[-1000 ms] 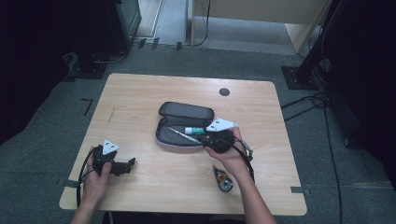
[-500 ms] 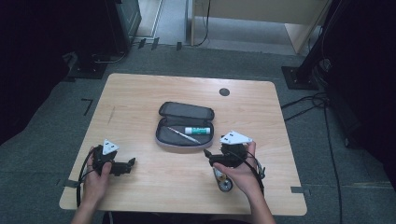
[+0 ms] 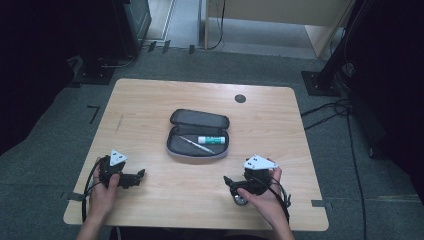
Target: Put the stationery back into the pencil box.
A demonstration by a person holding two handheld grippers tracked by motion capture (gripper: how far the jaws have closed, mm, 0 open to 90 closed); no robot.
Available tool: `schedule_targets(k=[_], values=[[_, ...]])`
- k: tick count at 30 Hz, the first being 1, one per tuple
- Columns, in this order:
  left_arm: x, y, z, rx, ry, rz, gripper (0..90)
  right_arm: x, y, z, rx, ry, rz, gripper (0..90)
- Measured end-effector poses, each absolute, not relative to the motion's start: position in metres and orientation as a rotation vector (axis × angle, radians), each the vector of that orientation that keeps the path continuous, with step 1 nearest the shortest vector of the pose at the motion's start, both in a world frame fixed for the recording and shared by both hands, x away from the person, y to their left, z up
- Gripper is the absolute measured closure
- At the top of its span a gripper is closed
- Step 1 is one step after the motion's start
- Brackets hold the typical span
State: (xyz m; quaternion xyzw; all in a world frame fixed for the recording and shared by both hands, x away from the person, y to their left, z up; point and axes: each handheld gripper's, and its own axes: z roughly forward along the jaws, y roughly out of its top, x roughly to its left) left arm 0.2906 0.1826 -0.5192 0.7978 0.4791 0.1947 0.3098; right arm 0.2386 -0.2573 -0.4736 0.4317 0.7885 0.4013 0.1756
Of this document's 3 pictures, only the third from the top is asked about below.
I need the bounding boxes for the black hanging cable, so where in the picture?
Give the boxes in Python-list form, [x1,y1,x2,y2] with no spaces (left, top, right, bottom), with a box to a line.
[208,0,227,51]

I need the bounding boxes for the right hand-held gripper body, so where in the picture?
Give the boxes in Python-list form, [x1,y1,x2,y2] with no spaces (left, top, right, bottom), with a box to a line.
[233,154,279,197]

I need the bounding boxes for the person's right hand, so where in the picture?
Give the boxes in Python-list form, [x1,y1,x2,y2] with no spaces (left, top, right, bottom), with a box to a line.
[236,158,288,224]

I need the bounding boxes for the green white glue stick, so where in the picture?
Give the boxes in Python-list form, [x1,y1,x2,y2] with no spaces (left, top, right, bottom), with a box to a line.
[197,135,227,145]

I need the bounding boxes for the grey tape strip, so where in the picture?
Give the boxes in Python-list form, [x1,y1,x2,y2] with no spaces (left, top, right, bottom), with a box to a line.
[310,199,334,210]
[60,191,88,202]

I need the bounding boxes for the black slanted stand with base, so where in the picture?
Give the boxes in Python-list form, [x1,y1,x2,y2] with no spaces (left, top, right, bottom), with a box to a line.
[301,0,361,98]

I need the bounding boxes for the grey zip pencil case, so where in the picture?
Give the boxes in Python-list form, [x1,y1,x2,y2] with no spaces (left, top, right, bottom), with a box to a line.
[165,108,231,159]

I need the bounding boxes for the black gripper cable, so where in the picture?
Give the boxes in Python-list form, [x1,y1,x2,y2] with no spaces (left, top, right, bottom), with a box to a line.
[254,175,293,225]
[81,158,105,224]

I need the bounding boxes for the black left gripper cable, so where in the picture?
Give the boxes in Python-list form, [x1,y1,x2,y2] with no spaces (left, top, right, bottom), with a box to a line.
[81,158,105,224]

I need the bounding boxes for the black tape corner mark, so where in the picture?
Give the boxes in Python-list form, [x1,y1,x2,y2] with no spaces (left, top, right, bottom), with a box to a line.
[86,105,101,125]

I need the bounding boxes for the person's left hand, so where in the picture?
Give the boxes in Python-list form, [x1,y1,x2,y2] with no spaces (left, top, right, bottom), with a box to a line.
[88,157,121,218]

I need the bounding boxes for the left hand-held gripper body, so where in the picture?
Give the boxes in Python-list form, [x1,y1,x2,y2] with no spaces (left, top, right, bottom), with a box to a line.
[98,148,136,190]

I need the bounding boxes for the black floor cables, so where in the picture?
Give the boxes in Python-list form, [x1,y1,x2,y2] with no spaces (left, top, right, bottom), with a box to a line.
[299,98,368,240]

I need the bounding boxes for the dark curtain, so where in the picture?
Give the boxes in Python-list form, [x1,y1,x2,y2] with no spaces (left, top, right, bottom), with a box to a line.
[0,0,116,156]
[344,0,424,204]

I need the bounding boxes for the clear ballpoint pen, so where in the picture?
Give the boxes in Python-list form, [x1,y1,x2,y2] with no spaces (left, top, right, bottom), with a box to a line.
[179,135,216,155]

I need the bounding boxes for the light wooden cabinet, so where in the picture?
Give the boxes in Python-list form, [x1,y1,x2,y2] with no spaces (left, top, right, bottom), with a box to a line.
[204,0,355,58]

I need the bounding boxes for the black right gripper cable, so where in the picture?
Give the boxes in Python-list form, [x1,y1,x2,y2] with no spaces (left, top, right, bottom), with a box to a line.
[254,175,293,225]

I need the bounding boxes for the black stand with base plate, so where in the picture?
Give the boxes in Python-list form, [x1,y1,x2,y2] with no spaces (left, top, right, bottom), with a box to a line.
[71,0,153,86]

